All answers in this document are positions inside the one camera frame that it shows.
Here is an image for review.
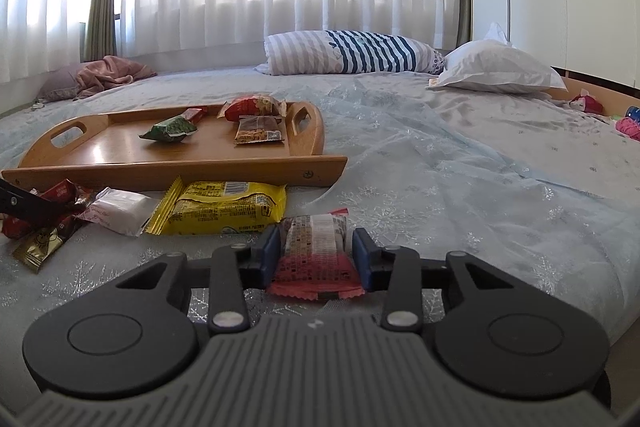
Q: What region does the pink red snack packet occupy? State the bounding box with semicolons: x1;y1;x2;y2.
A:
268;208;364;301

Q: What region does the pink crumpled cloth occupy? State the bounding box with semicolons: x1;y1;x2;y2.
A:
75;55;156;98

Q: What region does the olive green drape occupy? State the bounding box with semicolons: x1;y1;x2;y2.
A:
84;0;116;62

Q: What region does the mauve pillow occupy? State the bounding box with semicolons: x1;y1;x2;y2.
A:
37;61;98;103

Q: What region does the wooden serving tray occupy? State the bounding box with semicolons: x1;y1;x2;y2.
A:
1;101;347;192

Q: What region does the green snack packet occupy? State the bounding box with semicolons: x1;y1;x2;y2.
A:
139;116;198;143

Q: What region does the striped pillow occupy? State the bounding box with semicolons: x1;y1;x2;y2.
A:
257;30;445;76

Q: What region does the small dark red snack bar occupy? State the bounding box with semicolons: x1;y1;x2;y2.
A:
181;107;208;124

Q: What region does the light blue snowflake sheer cloth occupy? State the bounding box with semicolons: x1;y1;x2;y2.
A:
0;78;640;358

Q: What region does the red white small toy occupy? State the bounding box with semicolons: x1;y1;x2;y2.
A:
568;90;605;116

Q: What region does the long red wafer bar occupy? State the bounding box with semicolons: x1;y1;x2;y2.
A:
1;179;94;239

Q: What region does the yellow snack packet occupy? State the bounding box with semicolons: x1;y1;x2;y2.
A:
144;178;286;236

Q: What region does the brown almond chocolate bar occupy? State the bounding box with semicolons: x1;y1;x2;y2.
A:
234;116;283;145

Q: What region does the pink toy on bedside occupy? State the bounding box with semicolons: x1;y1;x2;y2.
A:
615;106;640;141

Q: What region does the gold cherry drop sachet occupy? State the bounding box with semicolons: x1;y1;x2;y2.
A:
12;219;81;273

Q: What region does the white pillow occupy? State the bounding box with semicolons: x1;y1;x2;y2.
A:
428;23;566;94

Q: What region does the red peanut snack bag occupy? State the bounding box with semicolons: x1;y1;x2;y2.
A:
217;94;288;122

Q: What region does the wooden bed frame edge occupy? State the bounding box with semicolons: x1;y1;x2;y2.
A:
547;68;639;117

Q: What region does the grey bed sheet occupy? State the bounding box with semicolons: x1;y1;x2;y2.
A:
1;68;639;205

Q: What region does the white pink candy packet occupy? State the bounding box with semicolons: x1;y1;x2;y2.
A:
78;187;158;237

